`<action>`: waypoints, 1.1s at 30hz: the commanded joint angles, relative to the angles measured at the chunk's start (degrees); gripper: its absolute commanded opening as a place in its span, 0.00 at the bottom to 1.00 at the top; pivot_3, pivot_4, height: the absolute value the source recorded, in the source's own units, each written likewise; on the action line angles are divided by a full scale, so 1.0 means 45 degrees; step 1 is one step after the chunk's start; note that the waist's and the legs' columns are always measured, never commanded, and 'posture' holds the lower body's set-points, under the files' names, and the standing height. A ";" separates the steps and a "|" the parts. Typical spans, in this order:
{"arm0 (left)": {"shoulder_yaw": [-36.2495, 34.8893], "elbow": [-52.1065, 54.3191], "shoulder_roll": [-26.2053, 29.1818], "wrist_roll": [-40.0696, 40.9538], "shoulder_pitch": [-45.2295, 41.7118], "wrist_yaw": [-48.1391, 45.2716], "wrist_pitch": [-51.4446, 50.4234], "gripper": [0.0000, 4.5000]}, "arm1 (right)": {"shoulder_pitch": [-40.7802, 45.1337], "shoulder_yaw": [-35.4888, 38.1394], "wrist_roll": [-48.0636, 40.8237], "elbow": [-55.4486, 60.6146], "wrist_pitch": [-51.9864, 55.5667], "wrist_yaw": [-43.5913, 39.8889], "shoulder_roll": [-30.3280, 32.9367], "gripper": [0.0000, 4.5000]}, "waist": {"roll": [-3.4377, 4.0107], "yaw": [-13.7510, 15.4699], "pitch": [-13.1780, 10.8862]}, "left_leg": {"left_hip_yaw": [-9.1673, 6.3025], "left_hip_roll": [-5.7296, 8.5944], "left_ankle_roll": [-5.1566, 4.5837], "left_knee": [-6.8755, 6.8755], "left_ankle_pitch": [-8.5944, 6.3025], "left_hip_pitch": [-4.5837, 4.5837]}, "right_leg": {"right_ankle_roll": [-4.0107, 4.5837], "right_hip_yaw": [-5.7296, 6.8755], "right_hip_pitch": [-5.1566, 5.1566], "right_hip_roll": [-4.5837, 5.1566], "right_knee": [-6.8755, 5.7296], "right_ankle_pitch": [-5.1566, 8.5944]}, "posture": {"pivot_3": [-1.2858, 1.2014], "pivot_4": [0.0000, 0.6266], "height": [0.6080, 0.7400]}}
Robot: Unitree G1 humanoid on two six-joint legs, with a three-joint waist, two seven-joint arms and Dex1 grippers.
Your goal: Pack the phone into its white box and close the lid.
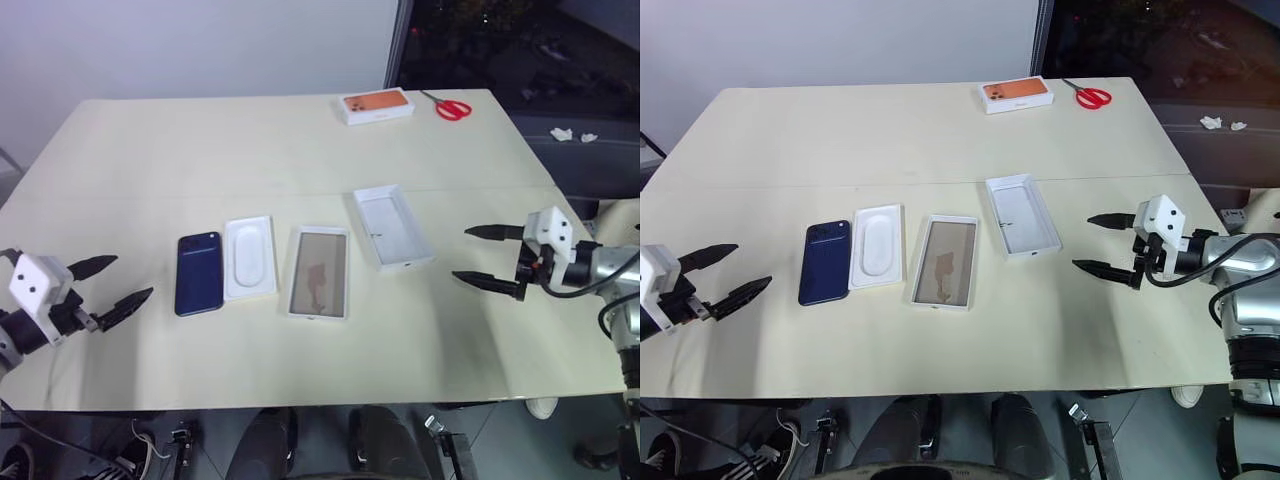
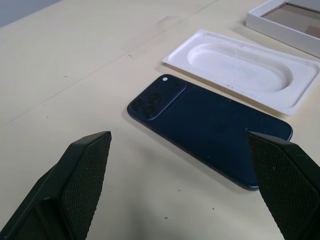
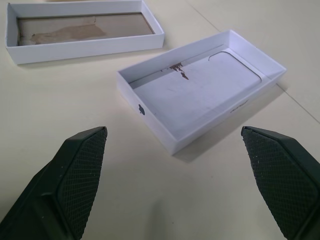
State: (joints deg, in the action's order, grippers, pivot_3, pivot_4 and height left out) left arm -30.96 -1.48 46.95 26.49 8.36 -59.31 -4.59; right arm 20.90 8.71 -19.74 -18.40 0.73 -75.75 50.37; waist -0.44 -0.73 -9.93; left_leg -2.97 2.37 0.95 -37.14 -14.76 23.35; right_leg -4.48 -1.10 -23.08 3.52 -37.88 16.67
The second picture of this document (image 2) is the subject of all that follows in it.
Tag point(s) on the dark blue smartphone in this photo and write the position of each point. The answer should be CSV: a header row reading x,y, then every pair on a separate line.
x,y
200,120

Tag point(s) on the orange and white box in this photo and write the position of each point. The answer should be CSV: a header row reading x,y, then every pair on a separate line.
x,y
275,30

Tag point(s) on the white moulded tray insert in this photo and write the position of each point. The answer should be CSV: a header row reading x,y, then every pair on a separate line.
x,y
250,72

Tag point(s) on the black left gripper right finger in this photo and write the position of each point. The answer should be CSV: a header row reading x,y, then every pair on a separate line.
x,y
287,185

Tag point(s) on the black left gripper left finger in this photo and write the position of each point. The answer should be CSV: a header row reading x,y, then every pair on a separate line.
x,y
75,190

